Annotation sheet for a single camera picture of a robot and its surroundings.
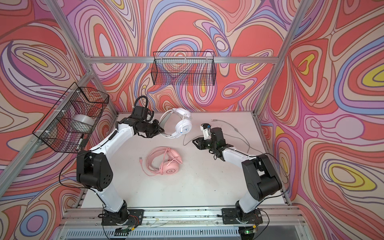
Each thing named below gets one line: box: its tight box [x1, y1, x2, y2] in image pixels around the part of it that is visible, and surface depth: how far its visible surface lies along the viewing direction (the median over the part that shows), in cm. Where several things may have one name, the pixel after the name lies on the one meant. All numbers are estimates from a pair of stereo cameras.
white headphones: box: [159, 107, 193, 139], surface depth 80 cm
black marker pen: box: [76, 134, 85, 151], surface depth 74 cm
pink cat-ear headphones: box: [139, 146, 183, 176], surface depth 91 cm
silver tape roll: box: [71, 114, 96, 133], surface depth 73 cm
